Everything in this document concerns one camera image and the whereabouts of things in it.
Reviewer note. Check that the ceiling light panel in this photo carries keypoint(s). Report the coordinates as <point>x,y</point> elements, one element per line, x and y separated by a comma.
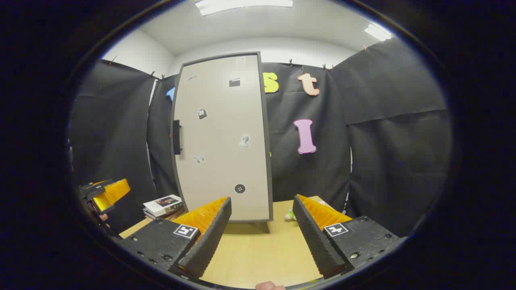
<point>244,5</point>
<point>378,32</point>

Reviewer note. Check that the green and pink toy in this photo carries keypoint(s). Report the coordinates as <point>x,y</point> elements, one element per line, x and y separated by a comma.
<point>289,215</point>

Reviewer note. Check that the stack of books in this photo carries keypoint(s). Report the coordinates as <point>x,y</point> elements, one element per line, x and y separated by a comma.
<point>163,204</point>

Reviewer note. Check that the dark grey cabinet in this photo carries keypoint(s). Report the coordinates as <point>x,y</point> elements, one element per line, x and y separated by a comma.
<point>271,201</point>

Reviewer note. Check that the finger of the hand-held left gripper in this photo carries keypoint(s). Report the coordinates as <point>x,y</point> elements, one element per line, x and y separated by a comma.
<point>115,191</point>

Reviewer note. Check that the grey cabinet door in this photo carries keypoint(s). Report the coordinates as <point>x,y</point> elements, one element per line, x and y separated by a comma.
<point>221,141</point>

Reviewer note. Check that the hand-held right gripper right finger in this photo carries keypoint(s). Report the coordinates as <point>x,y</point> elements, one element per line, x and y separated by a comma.
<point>314,237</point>

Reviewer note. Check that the black backdrop cloth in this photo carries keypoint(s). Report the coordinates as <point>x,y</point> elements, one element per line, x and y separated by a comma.
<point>383,141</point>

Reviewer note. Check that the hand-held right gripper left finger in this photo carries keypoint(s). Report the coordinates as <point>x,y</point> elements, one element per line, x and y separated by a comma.
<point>209,237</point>

